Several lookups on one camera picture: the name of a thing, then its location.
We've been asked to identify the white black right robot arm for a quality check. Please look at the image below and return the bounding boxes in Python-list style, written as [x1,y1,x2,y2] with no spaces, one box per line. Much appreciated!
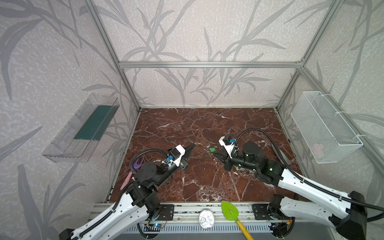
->
[214,137,368,240]

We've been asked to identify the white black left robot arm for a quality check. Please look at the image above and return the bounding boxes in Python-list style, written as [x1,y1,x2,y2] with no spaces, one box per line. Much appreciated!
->
[59,144,196,240]

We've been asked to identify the purple toy rake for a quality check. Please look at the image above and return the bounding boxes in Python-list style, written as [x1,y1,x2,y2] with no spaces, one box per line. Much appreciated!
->
[119,157,145,191]

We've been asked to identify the round silver tin lid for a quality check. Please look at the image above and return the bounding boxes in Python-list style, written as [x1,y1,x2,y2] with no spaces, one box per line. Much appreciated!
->
[199,210,215,230]

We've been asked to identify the grey metal tongs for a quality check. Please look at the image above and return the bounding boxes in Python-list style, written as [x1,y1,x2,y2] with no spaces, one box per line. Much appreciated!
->
[272,144,292,166]

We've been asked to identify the pink object in basket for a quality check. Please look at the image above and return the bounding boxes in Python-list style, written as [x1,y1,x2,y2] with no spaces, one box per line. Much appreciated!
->
[312,143,325,160]

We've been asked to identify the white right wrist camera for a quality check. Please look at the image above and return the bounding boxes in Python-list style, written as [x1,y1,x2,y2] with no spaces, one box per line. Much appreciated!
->
[219,135,237,159]

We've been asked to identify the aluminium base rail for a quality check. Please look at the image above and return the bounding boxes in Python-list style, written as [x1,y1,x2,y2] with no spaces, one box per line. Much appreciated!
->
[80,201,349,240]

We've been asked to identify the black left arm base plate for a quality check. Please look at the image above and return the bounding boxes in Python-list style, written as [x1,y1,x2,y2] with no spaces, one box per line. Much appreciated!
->
[149,204,175,221]

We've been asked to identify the green toy shovel yellow handle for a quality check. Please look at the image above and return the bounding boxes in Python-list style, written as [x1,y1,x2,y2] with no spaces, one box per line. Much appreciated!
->
[221,201,254,240]

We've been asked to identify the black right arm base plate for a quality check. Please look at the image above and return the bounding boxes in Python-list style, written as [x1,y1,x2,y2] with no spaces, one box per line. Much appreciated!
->
[252,203,280,220]

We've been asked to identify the white wire mesh basket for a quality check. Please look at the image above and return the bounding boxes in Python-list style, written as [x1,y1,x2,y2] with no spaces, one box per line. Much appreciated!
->
[291,91,364,164]

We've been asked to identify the clear plastic wall tray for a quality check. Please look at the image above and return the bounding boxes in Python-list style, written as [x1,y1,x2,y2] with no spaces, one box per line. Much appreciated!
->
[43,94,120,163]

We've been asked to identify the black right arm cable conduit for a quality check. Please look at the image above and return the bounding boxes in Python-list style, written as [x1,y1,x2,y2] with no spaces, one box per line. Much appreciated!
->
[235,128,384,223]

